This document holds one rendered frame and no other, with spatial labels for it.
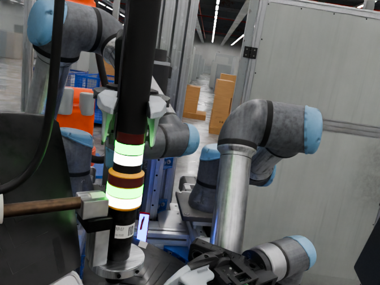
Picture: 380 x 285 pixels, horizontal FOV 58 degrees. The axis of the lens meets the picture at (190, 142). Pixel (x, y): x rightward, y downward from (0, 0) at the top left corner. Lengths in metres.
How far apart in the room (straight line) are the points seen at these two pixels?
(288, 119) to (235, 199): 0.23
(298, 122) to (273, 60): 1.42
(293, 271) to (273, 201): 1.69
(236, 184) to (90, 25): 0.53
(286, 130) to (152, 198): 0.66
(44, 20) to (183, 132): 0.41
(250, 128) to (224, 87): 7.15
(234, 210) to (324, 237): 1.91
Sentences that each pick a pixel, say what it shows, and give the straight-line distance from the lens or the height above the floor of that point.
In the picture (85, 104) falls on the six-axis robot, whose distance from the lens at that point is 4.29.
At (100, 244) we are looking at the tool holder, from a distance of 0.44.
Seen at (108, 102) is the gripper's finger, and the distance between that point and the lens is 0.39.
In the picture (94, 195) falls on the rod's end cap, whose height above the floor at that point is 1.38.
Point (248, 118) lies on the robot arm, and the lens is 0.81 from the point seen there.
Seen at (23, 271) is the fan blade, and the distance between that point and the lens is 0.45.
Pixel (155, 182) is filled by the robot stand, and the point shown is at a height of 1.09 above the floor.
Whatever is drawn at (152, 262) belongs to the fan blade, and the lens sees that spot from 0.68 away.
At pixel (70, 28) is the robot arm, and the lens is 0.91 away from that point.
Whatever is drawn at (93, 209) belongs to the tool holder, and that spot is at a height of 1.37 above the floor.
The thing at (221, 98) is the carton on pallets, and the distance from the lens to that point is 7.96.
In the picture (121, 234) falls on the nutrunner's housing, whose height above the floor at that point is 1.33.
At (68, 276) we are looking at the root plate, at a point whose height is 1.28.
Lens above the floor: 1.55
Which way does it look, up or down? 13 degrees down
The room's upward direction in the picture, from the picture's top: 9 degrees clockwise
